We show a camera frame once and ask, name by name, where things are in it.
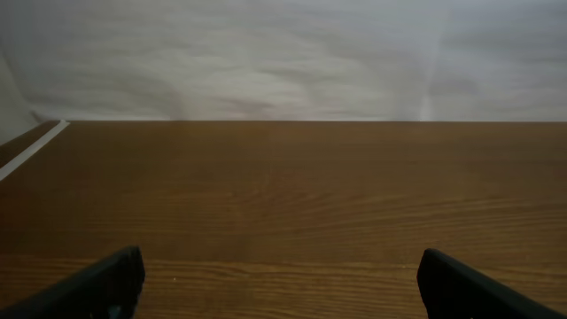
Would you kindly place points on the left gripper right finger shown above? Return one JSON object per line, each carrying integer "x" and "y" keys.
{"x": 465, "y": 292}

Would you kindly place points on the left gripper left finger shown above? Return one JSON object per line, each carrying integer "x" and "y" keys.
{"x": 88, "y": 292}

